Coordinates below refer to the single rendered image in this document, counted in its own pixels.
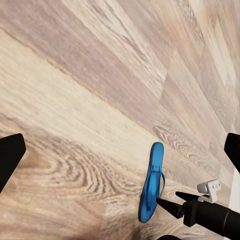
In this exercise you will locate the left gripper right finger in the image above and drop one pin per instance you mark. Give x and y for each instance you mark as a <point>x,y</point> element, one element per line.
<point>232,149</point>

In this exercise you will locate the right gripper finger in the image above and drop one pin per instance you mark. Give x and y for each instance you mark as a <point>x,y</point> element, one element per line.
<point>186,196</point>
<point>175,209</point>

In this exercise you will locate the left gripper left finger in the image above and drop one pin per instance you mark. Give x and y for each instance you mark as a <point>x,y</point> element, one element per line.
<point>12,150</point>

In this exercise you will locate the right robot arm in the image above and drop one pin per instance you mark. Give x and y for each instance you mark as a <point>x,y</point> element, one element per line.
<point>204,211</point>

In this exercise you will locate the sandal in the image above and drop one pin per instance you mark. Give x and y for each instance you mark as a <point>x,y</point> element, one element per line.
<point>151,190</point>

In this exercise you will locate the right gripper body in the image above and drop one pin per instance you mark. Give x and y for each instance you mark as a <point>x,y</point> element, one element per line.
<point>210,215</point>

